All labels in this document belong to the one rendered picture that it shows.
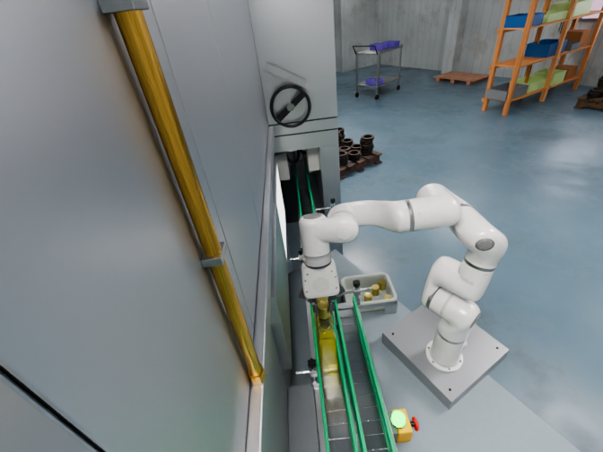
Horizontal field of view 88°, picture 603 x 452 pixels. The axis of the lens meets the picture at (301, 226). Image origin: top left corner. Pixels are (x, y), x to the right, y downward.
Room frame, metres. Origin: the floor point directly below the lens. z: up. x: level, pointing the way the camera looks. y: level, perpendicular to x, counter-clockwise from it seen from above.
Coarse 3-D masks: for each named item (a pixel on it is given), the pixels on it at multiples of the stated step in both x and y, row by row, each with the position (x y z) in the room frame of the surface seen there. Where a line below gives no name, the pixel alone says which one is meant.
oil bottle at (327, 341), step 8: (320, 328) 0.60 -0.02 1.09; (320, 336) 0.58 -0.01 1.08; (328, 336) 0.58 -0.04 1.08; (320, 344) 0.58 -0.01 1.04; (328, 344) 0.58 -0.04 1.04; (320, 352) 0.58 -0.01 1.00; (328, 352) 0.58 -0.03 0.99; (320, 360) 0.58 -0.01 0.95; (328, 360) 0.58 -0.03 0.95; (336, 360) 0.58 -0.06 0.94; (328, 368) 0.58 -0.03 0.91; (336, 368) 0.58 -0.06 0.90
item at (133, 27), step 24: (120, 0) 0.28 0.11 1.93; (144, 0) 0.31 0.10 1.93; (120, 24) 0.29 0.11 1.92; (144, 24) 0.29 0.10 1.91; (144, 48) 0.29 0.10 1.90; (144, 72) 0.29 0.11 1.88; (144, 96) 0.29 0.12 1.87; (168, 96) 0.29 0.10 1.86; (168, 120) 0.29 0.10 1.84; (168, 144) 0.29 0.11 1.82; (192, 168) 0.29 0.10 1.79; (192, 192) 0.29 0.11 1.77; (192, 216) 0.29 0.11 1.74; (216, 240) 0.29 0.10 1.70; (216, 264) 0.28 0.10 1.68; (240, 312) 0.29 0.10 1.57; (240, 336) 0.29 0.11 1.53
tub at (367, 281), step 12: (348, 276) 1.05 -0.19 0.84; (360, 276) 1.04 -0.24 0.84; (372, 276) 1.04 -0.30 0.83; (384, 276) 1.03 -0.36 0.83; (348, 288) 1.04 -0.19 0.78; (360, 288) 1.03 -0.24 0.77; (348, 300) 0.97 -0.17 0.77; (360, 300) 0.96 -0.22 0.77; (372, 300) 0.89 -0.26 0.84; (384, 300) 0.88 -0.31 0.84
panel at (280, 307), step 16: (272, 240) 0.78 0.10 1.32; (272, 256) 0.70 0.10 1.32; (272, 272) 0.64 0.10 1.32; (272, 288) 0.58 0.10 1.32; (288, 288) 0.88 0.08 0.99; (272, 304) 0.55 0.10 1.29; (288, 304) 0.78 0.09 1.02; (272, 320) 0.55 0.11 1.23; (288, 320) 0.69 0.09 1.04; (288, 336) 0.62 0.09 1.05; (288, 352) 0.55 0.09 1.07; (288, 368) 0.55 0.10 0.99
